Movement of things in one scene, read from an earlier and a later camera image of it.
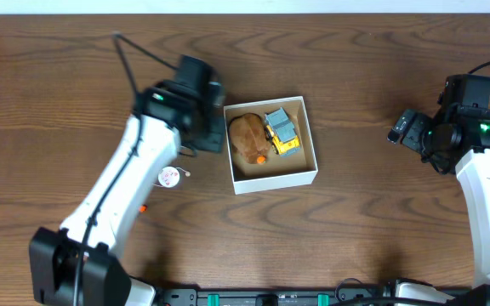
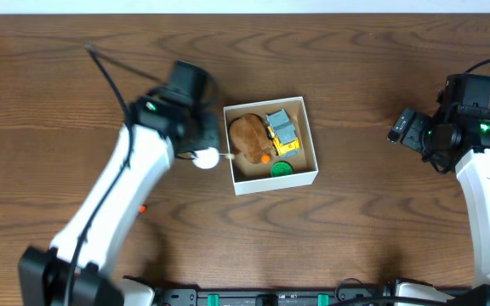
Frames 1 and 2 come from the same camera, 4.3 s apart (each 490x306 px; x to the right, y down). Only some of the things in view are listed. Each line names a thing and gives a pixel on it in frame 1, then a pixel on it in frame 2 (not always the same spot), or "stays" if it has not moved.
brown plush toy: [249, 138] stays
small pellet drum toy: [169, 177] to [208, 157]
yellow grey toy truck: [281, 133] stays
